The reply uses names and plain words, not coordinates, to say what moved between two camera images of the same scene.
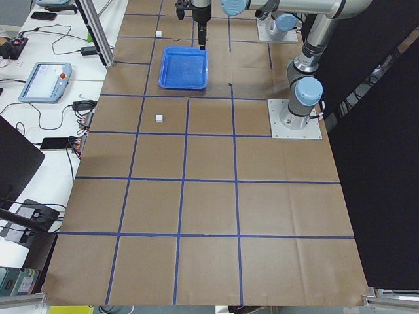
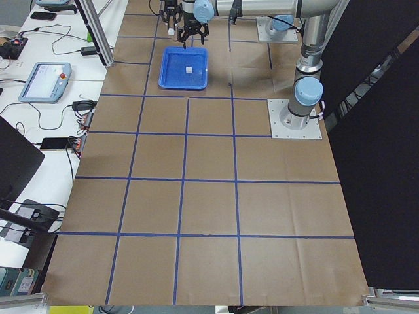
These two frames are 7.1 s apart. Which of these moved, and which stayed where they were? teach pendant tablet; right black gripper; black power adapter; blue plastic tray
Moved: right black gripper
Stayed: teach pendant tablet; black power adapter; blue plastic tray
